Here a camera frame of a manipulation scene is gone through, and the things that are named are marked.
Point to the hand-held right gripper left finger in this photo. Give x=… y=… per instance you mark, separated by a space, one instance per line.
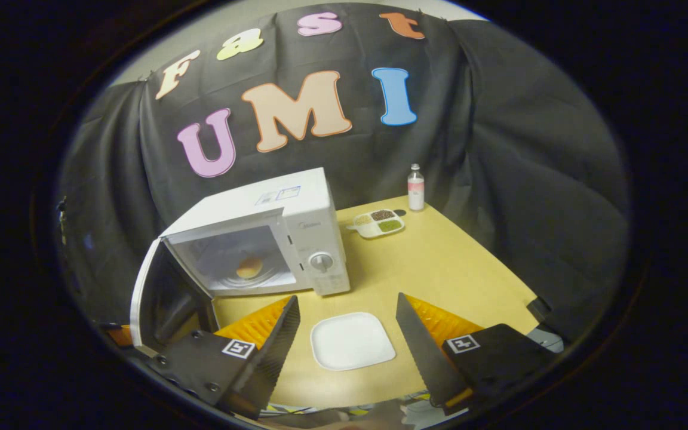
x=275 y=352

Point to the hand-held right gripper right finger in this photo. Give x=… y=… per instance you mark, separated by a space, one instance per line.
x=424 y=358

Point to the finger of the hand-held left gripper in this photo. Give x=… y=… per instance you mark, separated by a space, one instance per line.
x=120 y=335

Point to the white microwave oven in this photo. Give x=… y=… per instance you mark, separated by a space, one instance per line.
x=314 y=227

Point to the white square plate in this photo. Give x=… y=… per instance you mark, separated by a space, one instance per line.
x=353 y=341

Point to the white divided tray of beans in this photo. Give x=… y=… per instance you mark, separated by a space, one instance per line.
x=377 y=224

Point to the clear bottle with pink label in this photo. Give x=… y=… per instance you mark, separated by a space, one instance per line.
x=416 y=191

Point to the black backdrop cloth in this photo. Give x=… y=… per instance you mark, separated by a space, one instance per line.
x=499 y=149

